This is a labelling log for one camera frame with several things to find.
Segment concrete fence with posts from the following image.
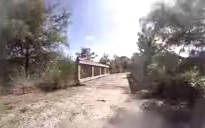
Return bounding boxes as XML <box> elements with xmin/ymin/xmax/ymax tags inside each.
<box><xmin>76</xmin><ymin>60</ymin><xmax>110</xmax><ymax>83</ymax></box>

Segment distant row of trees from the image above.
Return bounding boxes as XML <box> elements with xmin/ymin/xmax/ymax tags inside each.
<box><xmin>74</xmin><ymin>47</ymin><xmax>135</xmax><ymax>74</ymax></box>

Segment pale dirt path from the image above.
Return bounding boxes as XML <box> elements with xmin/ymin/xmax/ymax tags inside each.
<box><xmin>0</xmin><ymin>72</ymin><xmax>148</xmax><ymax>128</ymax></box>

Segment dry low bushes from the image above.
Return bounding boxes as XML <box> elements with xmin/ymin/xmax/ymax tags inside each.
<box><xmin>8</xmin><ymin>62</ymin><xmax>80</xmax><ymax>92</ymax></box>

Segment dark low bushes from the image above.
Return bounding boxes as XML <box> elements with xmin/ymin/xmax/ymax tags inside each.
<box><xmin>126</xmin><ymin>61</ymin><xmax>205</xmax><ymax>113</ymax></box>

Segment group of sparse trees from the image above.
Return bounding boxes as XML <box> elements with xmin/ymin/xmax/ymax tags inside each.
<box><xmin>0</xmin><ymin>0</ymin><xmax>73</xmax><ymax>88</ymax></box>

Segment group of dark trees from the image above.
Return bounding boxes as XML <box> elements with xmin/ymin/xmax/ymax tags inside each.
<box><xmin>128</xmin><ymin>0</ymin><xmax>205</xmax><ymax>81</ymax></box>

